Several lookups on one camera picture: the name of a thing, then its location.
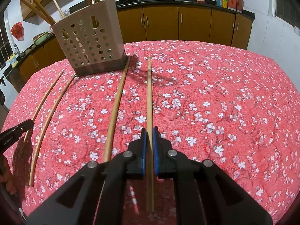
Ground wooden chopstick two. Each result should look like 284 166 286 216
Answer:
28 73 77 187

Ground wooden chopstick one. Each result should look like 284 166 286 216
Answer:
24 71 64 143

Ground wooden chopstick three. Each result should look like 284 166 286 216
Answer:
103 56 131 162

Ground wooden chopstick nine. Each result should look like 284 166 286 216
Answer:
146 56 154 213

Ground wooden chopstick six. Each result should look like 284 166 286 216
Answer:
53 0 65 19

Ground wooden chopstick four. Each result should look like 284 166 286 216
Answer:
20 0 53 26

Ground wooden chopstick five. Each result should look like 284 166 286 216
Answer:
33 0 56 24

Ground wooden lower kitchen cabinets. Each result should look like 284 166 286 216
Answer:
4 0 255 92

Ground person's left hand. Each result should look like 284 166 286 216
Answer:
1 155 17 195

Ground yellow detergent bottle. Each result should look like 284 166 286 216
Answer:
9 53 18 68

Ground red floral tablecloth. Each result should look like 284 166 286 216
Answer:
3 41 299 222

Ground green bowl on counter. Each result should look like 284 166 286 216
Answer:
33 31 50 46

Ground red plastic bag hanging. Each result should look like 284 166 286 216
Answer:
11 21 24 41

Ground beige perforated utensil holder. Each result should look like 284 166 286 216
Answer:
52 0 128 76

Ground window right wall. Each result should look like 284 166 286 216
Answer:
273 0 299 34

